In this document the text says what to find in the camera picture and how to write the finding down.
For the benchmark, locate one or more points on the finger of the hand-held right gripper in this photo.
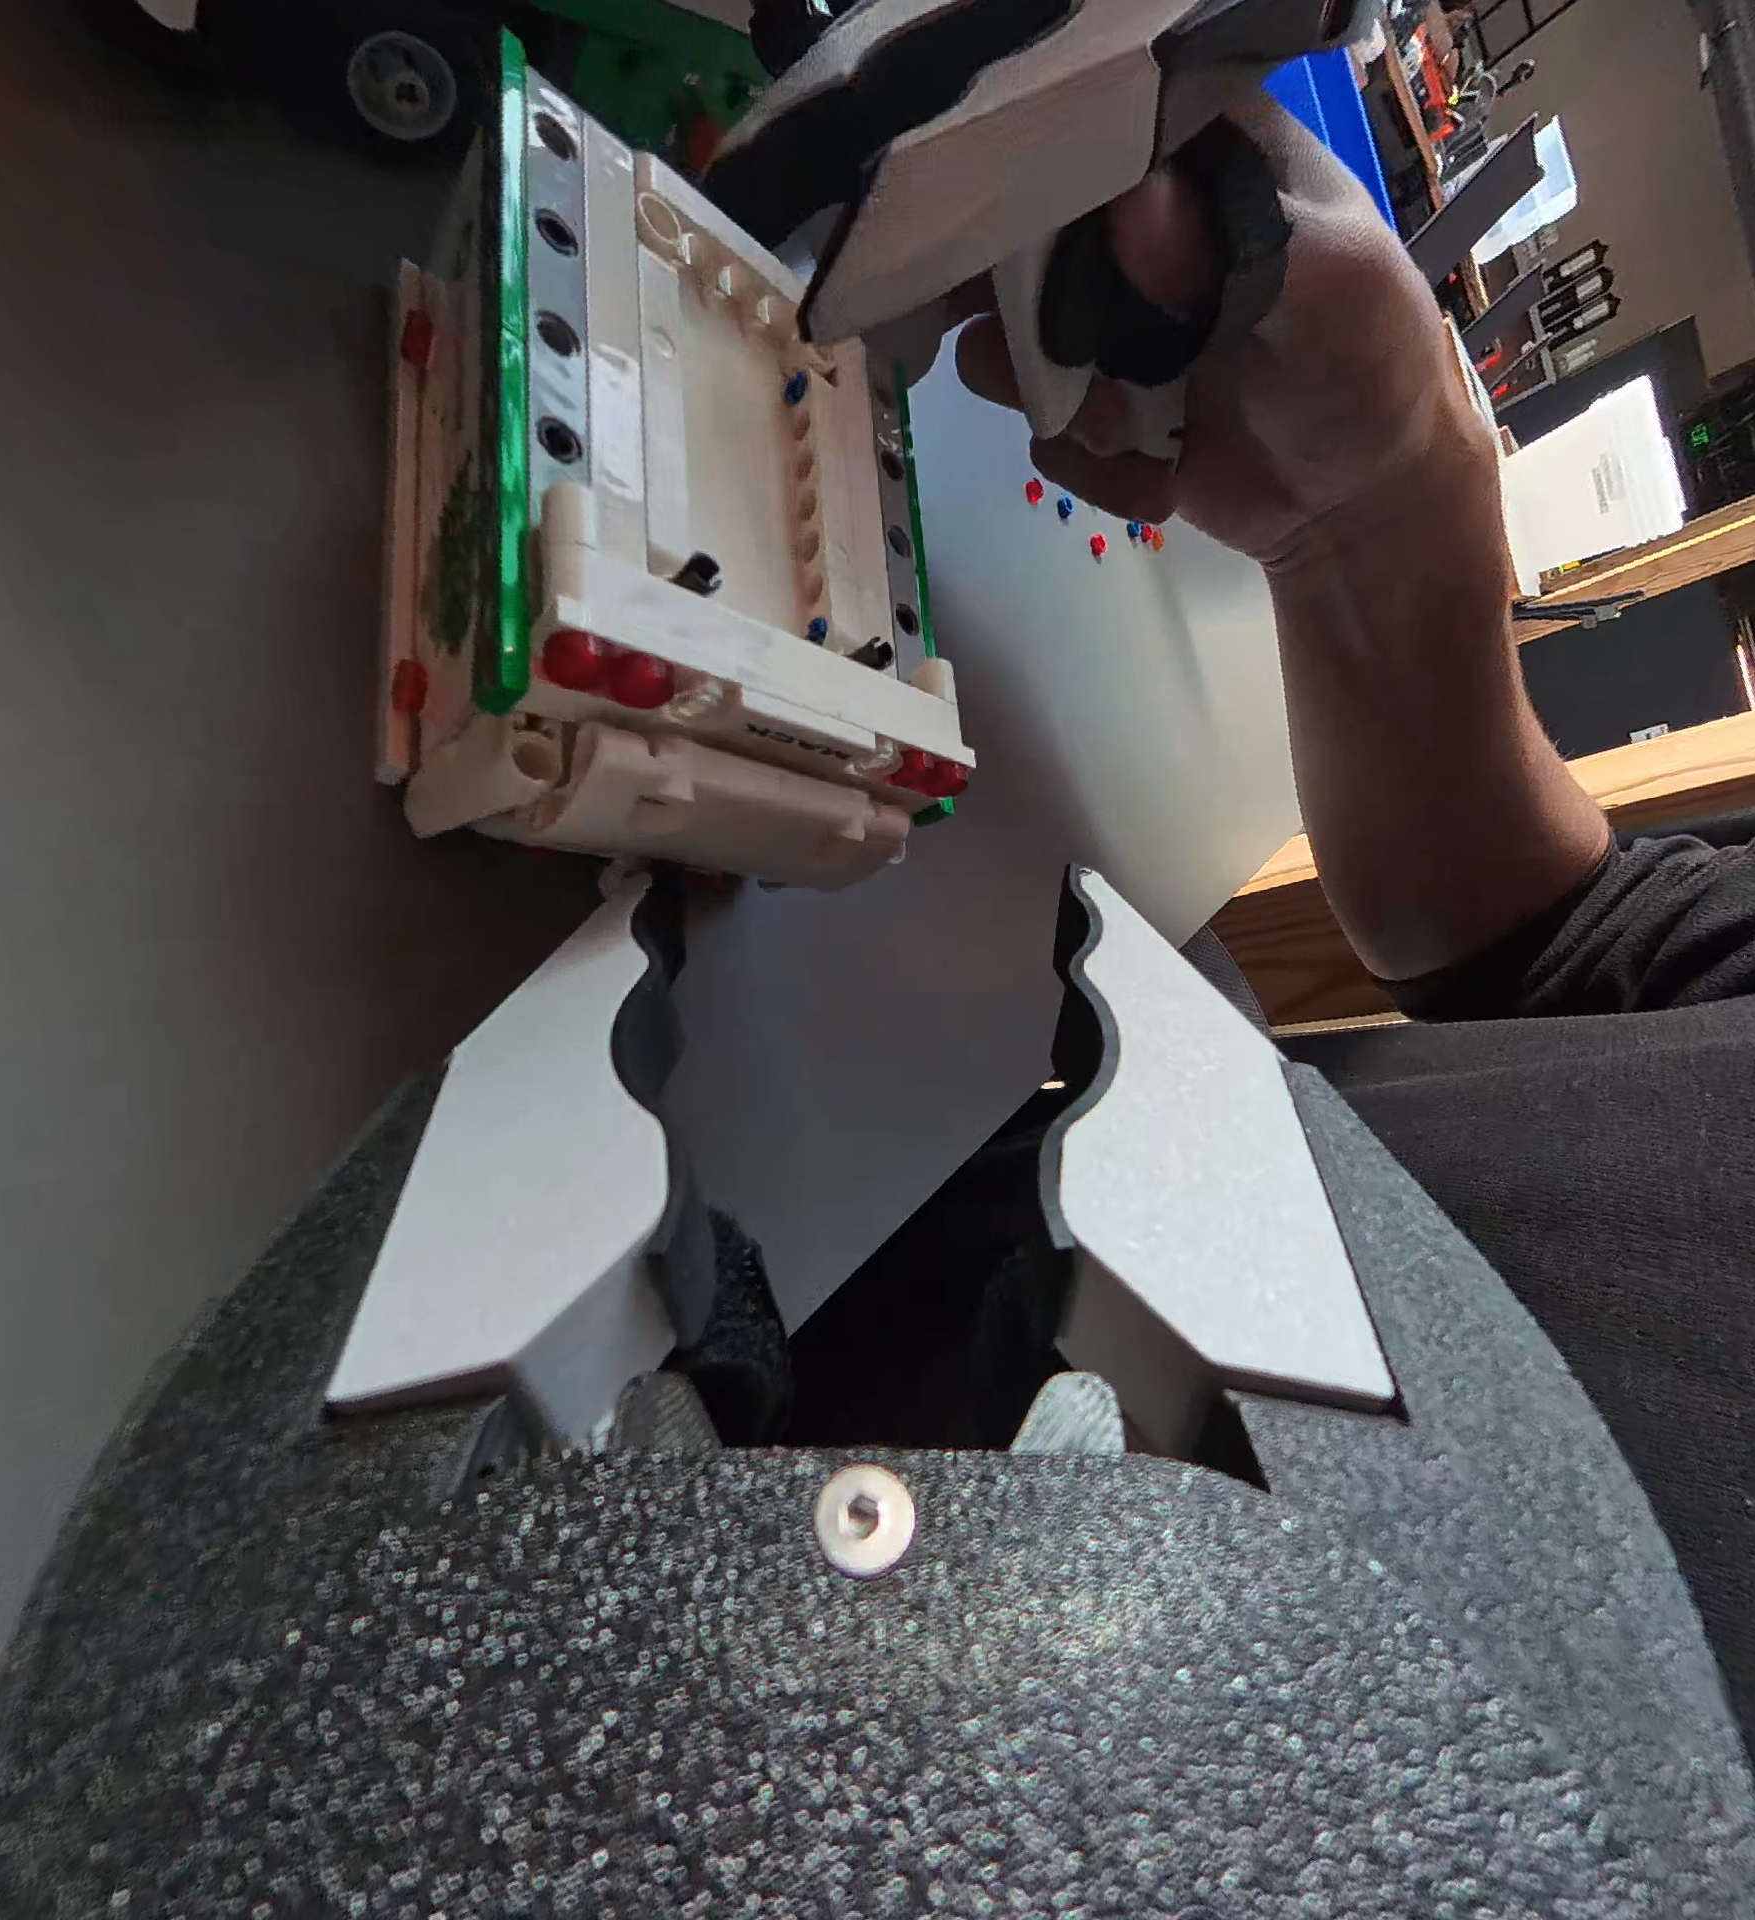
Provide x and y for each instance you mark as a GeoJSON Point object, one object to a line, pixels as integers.
{"type": "Point", "coordinates": [848, 136]}
{"type": "Point", "coordinates": [997, 180]}

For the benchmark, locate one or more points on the person's right hand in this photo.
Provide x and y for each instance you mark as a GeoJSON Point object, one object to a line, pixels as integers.
{"type": "Point", "coordinates": [1359, 390]}

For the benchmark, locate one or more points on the white lego truck container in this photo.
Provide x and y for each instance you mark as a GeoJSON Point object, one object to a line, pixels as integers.
{"type": "Point", "coordinates": [713, 526]}

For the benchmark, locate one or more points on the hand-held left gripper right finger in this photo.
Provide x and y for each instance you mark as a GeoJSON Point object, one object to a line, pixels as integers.
{"type": "Point", "coordinates": [1224, 1185]}

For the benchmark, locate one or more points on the scattered red blue lego studs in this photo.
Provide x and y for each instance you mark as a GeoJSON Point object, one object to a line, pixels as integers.
{"type": "Point", "coordinates": [1098, 544]}

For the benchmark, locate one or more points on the wooden table with black frame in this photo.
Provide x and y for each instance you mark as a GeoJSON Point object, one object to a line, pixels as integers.
{"type": "Point", "coordinates": [1717, 526]}

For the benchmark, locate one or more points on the white panel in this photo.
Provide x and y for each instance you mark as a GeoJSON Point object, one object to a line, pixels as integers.
{"type": "Point", "coordinates": [1591, 481]}

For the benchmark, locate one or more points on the blue storage bin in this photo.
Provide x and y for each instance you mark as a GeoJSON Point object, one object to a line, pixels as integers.
{"type": "Point", "coordinates": [1334, 119]}

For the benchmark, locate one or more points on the white green lego truck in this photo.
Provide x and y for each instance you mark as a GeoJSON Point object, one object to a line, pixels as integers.
{"type": "Point", "coordinates": [652, 61]}

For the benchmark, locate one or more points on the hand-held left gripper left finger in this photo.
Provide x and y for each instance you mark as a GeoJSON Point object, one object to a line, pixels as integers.
{"type": "Point", "coordinates": [517, 1171]}

